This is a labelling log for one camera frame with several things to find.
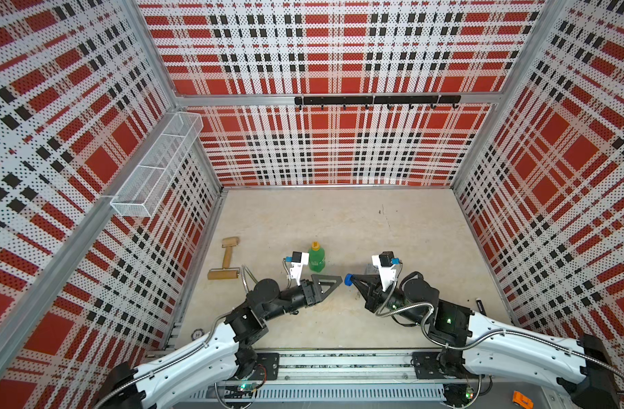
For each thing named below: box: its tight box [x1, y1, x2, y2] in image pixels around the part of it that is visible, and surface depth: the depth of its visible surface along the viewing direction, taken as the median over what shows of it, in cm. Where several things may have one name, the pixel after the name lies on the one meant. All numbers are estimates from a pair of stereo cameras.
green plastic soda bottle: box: [308, 247, 326, 273], surface depth 88 cm
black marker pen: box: [475, 298, 487, 317], surface depth 86 cm
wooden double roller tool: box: [207, 236, 241, 280], surface depth 97 cm
